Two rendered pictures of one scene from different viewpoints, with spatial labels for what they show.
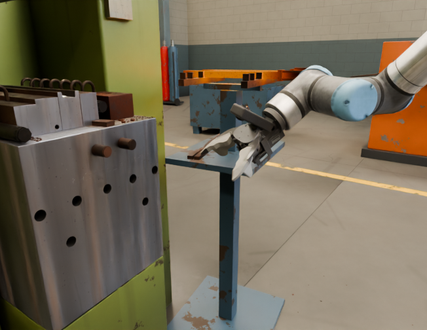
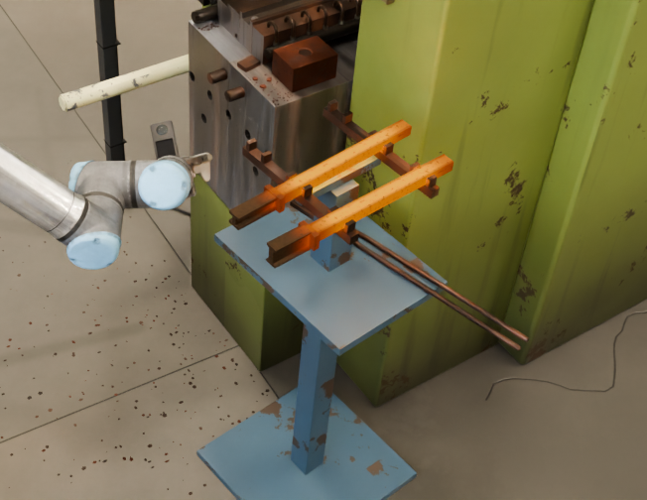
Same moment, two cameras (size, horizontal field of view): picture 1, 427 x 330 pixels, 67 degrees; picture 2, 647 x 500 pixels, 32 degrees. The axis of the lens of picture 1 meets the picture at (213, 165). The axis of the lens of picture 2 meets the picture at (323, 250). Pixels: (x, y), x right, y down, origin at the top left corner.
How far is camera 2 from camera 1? 270 cm
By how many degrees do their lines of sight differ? 90
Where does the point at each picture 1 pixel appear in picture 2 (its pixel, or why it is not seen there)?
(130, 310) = not seen: hidden behind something
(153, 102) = not seen: hidden behind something
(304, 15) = not seen: outside the picture
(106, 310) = (217, 206)
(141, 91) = (392, 99)
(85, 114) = (254, 46)
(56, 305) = (193, 147)
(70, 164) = (209, 64)
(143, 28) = (412, 25)
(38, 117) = (227, 18)
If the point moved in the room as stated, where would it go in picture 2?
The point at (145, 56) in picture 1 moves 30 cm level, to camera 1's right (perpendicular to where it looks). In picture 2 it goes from (407, 62) to (352, 144)
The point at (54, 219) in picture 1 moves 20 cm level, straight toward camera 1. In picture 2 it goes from (197, 89) to (114, 89)
